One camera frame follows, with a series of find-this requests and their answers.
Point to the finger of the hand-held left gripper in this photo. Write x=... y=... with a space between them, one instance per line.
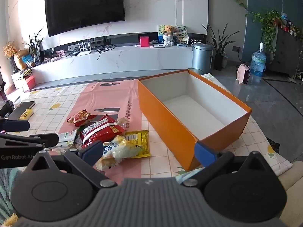
x=16 y=125
x=33 y=140

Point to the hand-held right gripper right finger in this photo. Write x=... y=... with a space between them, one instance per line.
x=203 y=152

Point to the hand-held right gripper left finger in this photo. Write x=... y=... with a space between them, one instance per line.
x=93 y=152

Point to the large red snack packet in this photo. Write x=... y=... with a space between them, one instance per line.
x=101 y=130

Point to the white yellow chips packet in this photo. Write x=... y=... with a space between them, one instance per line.
x=120 y=150

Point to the green white small packet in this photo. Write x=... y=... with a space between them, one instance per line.
x=66 y=136

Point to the orange stick snack packet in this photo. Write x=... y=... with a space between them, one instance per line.
x=80 y=118

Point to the orange cardboard box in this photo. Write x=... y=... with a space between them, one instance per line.
x=165 y=123

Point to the yellow snack packet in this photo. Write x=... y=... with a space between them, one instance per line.
x=140 y=141

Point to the small yellow packet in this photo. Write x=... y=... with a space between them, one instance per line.
x=26 y=114

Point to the black book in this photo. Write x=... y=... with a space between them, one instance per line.
x=20 y=110

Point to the red storage box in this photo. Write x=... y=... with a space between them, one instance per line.
x=29 y=83

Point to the white storage box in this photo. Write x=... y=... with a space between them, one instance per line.
x=17 y=79

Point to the pink bottle print sheet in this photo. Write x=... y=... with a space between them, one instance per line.
x=111 y=94

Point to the yellow round vase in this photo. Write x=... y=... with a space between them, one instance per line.
x=20 y=61

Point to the black bag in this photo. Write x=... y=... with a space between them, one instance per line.
x=273 y=145

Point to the dried orange flowers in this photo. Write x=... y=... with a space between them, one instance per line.
x=9 y=49

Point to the potted grass plant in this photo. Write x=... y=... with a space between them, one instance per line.
x=35 y=45

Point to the pink space heater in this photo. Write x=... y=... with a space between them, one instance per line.
x=243 y=74

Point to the silver trash can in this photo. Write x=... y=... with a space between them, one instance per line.
x=201 y=59

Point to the white marble television cabinet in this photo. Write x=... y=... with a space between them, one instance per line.
x=118 y=61

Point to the potted snake plant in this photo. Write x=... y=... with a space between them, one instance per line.
x=219 y=59

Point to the white router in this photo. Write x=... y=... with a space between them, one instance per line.
x=84 y=52

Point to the blue water bottle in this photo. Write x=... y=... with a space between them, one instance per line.
x=258 y=62

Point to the white flat scale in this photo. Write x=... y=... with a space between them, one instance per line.
x=159 y=45

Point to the red square box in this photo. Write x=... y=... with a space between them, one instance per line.
x=144 y=41

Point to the round printed hand fan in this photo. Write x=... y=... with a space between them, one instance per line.
x=181 y=30

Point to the brown teddy bear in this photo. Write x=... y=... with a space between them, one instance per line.
x=168 y=29

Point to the blue green picture card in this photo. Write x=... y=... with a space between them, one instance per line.
x=161 y=32

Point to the dark grey cabinet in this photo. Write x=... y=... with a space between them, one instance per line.
x=286 y=52

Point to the trailing pothos plant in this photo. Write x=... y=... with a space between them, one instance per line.
x=268 y=28

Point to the row of small bottles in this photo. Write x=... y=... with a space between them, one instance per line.
x=290 y=26

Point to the pink photo frame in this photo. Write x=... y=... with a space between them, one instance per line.
x=60 y=53

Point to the wall outlet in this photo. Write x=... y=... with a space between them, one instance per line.
x=236 y=49

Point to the black wall television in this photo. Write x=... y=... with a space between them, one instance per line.
x=82 y=7

